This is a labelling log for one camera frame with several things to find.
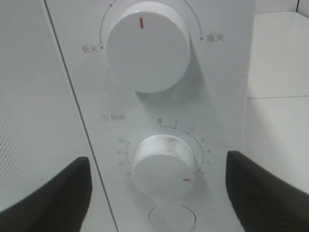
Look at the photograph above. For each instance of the round white door button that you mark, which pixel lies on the round white door button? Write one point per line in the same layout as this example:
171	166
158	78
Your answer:
172	218

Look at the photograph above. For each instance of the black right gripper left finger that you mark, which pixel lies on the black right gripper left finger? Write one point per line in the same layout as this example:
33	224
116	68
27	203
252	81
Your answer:
60	205

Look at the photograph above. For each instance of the white microwave knob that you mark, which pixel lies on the white microwave knob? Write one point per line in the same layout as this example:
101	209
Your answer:
164	166
148	47

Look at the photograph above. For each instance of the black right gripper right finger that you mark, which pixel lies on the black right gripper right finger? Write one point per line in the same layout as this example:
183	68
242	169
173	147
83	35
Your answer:
262	201

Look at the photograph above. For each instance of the white microwave oven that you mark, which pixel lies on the white microwave oven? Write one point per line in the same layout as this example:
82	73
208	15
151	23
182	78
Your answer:
206	108

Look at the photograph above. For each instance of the white microwave door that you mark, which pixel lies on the white microwave door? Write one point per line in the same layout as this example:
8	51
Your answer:
41	129

